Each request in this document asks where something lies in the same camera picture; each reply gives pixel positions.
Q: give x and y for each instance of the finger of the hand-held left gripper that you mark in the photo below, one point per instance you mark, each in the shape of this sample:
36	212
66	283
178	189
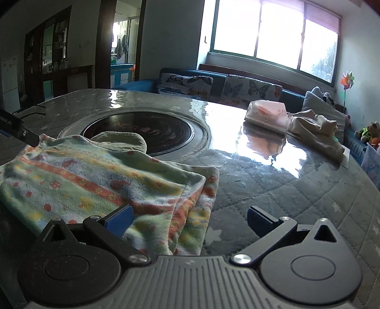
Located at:
17	127

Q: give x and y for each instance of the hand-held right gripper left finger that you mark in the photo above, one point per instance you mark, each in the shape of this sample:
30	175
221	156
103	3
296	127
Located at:
120	222

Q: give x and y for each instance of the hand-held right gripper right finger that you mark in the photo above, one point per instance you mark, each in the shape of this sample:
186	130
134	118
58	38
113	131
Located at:
259	221

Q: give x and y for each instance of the green printed garment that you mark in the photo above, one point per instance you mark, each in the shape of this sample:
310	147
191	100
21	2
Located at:
89	178

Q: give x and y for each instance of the grey quilted tablecloth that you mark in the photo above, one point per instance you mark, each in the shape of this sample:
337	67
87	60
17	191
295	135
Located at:
267	193

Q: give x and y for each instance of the white refrigerator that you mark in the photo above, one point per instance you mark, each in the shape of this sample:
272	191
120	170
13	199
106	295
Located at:
10	86

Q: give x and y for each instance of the dark wooden display cabinet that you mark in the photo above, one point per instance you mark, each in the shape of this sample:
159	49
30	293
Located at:
35	59

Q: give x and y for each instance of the round black induction cooktop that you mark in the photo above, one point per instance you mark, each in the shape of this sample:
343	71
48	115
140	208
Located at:
166	133

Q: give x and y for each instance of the white paper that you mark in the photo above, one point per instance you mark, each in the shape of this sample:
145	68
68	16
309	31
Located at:
346	159

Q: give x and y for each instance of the tissue pack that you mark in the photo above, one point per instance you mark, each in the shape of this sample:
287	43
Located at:
265	114

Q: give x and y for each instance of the beige garment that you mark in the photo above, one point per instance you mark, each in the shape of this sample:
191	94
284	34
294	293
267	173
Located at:
317	130

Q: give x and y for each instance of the blue white cabinet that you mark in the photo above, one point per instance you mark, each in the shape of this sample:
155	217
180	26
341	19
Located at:
121	75

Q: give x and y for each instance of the clear plastic storage box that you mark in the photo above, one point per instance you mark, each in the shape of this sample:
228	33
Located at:
371	166

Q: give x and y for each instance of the blue sofa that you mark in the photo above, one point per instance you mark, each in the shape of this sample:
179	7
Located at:
139	84

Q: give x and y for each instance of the grey pillow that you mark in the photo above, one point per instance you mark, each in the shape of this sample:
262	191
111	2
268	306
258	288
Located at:
314	102

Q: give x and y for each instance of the large butterfly print pillow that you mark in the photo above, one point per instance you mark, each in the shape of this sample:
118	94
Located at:
251	90

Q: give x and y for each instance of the orange toy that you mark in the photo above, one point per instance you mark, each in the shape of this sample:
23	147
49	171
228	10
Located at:
375	141

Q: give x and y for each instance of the black white plush toy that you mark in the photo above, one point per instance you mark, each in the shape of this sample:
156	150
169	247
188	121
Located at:
327	97

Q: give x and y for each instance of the teddy bear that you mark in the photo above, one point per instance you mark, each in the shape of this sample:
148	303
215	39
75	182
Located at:
369	132

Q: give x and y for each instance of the colourful pinwheel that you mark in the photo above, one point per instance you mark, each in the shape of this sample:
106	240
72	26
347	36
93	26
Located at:
347	80

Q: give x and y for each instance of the window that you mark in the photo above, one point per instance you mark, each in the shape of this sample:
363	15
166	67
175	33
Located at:
267	29

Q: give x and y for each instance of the dark wooden door frame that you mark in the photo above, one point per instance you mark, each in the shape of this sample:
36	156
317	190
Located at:
102	44

